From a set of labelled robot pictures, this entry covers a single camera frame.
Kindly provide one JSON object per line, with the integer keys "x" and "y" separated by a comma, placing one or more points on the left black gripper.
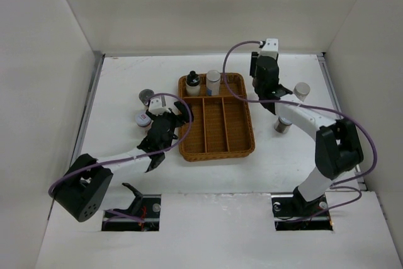
{"x": 170, "y": 115}

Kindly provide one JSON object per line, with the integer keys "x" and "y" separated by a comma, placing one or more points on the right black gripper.
{"x": 254, "y": 63}

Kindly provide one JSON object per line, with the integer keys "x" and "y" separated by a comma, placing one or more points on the black cap salt shaker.
{"x": 193, "y": 84}

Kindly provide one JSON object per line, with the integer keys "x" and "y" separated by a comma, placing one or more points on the blue label bead jar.
{"x": 213, "y": 78}
{"x": 301, "y": 90}

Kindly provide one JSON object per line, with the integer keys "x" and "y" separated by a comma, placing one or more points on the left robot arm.
{"x": 82, "y": 189}

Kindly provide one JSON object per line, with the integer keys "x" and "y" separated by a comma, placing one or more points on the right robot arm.
{"x": 283, "y": 103}

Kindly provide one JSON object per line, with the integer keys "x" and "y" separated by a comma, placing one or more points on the black top glass grinder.
{"x": 145, "y": 96}

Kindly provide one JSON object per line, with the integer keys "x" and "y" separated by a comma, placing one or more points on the red label sauce jar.
{"x": 142, "y": 119}

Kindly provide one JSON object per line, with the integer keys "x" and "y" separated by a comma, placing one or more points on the brown wicker divided tray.
{"x": 222, "y": 126}

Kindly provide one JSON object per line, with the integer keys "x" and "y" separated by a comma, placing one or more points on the silver lid dark spice jar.
{"x": 282, "y": 125}

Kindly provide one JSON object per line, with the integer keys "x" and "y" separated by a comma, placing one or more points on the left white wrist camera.
{"x": 157, "y": 106}

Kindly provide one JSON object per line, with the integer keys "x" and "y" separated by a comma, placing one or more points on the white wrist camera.
{"x": 157, "y": 106}
{"x": 269, "y": 48}

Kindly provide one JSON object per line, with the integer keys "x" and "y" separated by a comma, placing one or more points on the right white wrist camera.
{"x": 269, "y": 48}

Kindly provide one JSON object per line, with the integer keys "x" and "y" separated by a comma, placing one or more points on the right aluminium table rail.
{"x": 338, "y": 111}

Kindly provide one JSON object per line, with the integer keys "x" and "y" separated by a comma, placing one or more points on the aluminium table rail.
{"x": 338, "y": 111}
{"x": 93, "y": 84}

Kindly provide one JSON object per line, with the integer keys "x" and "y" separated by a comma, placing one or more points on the left aluminium table rail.
{"x": 93, "y": 84}

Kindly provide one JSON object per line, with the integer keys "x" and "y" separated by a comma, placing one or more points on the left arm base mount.
{"x": 142, "y": 215}

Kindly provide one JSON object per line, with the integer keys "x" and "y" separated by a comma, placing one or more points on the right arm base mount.
{"x": 292, "y": 213}

